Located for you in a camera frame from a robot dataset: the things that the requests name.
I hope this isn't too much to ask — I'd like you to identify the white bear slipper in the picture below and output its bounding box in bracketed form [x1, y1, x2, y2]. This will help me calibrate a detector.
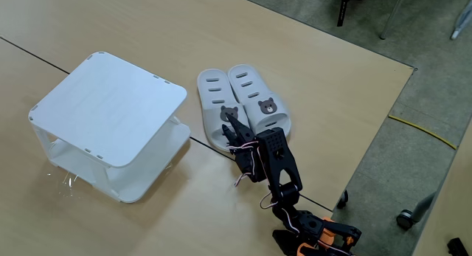
[196, 68, 251, 153]
[226, 63, 292, 139]

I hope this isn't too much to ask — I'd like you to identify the white plastic box shelf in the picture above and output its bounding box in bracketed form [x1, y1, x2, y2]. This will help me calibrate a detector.
[28, 51, 192, 204]

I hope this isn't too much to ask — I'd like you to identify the black caster wheel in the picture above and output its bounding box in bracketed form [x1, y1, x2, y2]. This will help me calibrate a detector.
[336, 190, 350, 210]

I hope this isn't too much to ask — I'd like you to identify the black chair leg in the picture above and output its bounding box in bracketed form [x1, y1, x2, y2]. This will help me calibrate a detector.
[333, 0, 378, 28]

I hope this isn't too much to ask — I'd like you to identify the grey caster wheel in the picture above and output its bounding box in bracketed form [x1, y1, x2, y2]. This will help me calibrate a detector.
[395, 209, 415, 230]

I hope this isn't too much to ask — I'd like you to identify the grey table leg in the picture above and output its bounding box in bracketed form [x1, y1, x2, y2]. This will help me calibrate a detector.
[409, 191, 437, 223]

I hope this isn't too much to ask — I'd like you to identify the metal chair leg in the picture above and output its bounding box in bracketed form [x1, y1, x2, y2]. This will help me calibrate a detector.
[379, 0, 408, 41]

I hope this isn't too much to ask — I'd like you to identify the small black object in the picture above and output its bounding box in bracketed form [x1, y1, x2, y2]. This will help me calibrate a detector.
[446, 237, 470, 256]

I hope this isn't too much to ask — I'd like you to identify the yellow floor cable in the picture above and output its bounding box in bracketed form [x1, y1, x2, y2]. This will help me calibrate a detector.
[387, 114, 458, 151]

